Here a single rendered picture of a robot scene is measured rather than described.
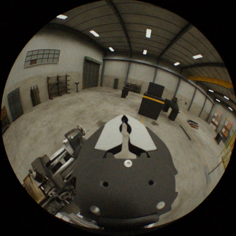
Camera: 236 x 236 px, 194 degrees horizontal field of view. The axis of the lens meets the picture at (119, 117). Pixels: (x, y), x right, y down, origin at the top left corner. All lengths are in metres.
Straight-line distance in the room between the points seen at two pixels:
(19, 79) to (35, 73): 1.64
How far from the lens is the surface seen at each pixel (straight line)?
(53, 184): 0.83
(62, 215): 0.67
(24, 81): 7.29
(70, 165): 0.92
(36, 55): 7.82
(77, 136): 0.77
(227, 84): 10.87
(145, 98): 3.81
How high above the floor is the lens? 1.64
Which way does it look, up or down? 30 degrees down
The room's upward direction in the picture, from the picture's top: 10 degrees clockwise
